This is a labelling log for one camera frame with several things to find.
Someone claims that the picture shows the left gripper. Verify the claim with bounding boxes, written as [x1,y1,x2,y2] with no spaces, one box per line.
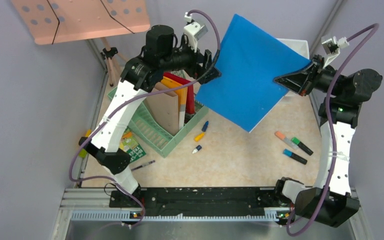
[160,36,222,84]

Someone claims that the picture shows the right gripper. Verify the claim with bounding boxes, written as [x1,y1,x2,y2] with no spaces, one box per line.
[272,54,345,97]

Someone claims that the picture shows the red translucent file folder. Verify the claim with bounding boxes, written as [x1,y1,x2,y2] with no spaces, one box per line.
[161,72,196,115]

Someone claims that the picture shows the blue plastic folder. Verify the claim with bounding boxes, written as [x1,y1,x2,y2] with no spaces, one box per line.
[195,14,310,133]

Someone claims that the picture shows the beige pressure file folder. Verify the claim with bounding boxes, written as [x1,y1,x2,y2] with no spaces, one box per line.
[144,91,179,136]

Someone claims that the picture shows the green file rack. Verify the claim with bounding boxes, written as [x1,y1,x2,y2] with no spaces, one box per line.
[107,67,210,159]

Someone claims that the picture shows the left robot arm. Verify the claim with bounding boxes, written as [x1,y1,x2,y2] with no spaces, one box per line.
[79,21,221,207]

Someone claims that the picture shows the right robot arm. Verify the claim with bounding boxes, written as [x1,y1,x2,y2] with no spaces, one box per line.
[273,55,383,228]

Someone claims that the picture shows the orange file folder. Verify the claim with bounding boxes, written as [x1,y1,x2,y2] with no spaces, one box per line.
[161,76,188,130]

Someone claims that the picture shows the clear plastic drawer unit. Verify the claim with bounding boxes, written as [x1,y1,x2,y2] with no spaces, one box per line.
[276,38,312,107]

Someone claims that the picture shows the green capped highlighter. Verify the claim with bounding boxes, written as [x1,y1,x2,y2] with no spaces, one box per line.
[291,136,314,156]

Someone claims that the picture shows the orange capped highlighter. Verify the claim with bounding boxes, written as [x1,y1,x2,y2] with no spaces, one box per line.
[274,131,299,150]

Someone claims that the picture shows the yellow dropper bottle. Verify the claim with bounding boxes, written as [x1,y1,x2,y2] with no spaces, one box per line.
[194,132,205,142]

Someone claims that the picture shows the teal capped marker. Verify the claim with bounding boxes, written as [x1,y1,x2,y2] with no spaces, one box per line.
[282,149,308,165]

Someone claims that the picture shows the black lamp clamp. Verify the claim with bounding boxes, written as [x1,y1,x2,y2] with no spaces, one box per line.
[100,47,118,60]

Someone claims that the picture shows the pink lamp stand pole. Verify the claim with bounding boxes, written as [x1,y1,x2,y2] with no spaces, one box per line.
[100,37,129,87]

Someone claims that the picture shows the green children's book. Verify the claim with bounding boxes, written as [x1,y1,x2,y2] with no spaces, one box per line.
[119,128,146,163]

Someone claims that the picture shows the dark pen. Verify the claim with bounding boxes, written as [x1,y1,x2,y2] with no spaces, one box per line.
[131,160,156,172]

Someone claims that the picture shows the yellow green clamp tool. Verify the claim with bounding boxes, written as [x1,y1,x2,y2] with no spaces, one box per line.
[78,129,93,159]

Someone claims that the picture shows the pink perforated lamp panel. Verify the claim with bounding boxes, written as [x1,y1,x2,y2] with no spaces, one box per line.
[11,0,151,45]

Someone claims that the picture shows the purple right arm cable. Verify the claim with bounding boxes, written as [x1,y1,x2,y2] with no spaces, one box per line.
[285,23,380,238]

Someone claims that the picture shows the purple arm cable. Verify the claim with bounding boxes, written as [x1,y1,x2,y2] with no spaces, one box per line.
[68,9,222,229]
[285,23,380,238]

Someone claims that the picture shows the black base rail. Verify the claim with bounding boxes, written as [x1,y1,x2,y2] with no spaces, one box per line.
[109,187,291,225]

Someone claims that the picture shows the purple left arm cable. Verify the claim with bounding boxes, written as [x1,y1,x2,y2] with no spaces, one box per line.
[68,9,222,229]

